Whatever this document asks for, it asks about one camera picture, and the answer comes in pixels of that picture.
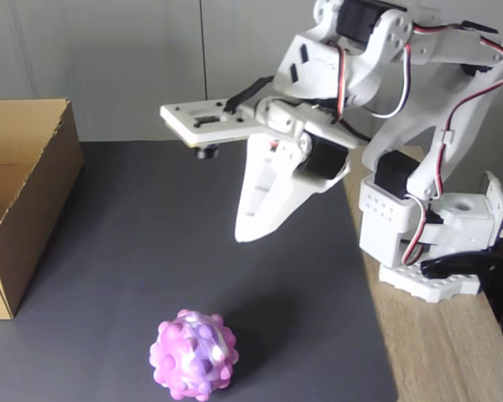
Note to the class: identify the brown cardboard box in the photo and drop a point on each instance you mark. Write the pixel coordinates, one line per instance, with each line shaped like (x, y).
(46, 188)

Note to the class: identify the dark grey table mat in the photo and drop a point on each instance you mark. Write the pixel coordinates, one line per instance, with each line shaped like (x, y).
(151, 251)

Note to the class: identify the pink purple knobby ball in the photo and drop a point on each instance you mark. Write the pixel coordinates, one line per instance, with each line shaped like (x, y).
(193, 356)

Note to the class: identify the glossy black table clamp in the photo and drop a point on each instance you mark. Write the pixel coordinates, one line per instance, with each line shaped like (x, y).
(494, 285)

